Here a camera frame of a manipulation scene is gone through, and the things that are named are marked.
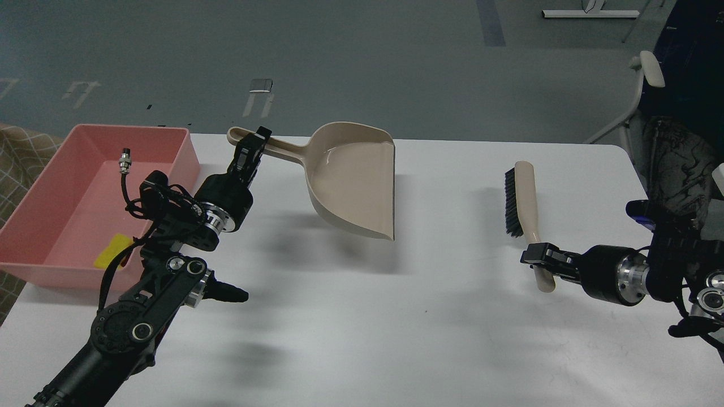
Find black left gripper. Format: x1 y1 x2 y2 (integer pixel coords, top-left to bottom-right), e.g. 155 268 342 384
196 126 272 233

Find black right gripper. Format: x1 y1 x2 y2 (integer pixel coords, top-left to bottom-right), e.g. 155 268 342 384
520 243 649 306

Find beige hand brush black bristles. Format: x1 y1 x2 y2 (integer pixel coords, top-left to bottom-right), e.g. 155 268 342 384
504 161 556 293

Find beige plastic dustpan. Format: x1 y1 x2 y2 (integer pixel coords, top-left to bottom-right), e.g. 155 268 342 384
227 122 396 242

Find yellow sponge piece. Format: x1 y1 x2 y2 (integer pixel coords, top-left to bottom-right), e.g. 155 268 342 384
93 233 134 270

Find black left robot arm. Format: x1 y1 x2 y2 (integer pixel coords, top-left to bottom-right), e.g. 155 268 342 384
33 127 272 406

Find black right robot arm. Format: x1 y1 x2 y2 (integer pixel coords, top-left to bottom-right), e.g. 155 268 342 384
520 200 722 351

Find pink plastic bin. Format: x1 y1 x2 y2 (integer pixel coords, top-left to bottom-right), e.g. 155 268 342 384
1 124 200 291

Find white office chair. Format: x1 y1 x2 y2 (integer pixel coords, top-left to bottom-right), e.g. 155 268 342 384
584 50 665 164

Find person in dark clothes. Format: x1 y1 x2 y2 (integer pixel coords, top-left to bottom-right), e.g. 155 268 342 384
640 1 722 230

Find beige checkered cloth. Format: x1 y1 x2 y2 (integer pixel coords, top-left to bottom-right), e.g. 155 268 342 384
0 124 64 326

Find white table base frame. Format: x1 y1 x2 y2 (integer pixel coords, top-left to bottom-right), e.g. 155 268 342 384
541 1 652 20

